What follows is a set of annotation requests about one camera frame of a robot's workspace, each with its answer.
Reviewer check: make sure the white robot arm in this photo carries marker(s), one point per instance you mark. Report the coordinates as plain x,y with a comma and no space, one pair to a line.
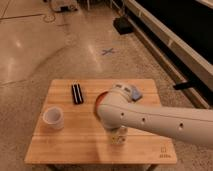
115,108

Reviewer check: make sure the small clear bottle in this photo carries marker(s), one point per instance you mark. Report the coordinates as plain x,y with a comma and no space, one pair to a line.
119,136

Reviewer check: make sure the orange plate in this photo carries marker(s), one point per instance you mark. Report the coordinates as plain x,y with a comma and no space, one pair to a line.
97,102

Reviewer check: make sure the black rectangular remote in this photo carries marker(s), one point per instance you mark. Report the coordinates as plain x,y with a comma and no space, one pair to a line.
77,94

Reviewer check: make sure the blue sponge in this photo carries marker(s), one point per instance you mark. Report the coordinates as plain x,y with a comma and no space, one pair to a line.
136,94

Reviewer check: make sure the wooden table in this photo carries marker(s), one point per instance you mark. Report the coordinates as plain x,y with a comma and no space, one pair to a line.
84,141

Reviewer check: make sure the white cup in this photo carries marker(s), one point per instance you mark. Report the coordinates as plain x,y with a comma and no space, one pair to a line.
54,118

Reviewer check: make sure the black box on floor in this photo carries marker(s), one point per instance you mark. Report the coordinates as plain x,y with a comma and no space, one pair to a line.
122,25

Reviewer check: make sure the white machine on floor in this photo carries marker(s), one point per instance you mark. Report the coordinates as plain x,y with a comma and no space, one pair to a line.
59,5

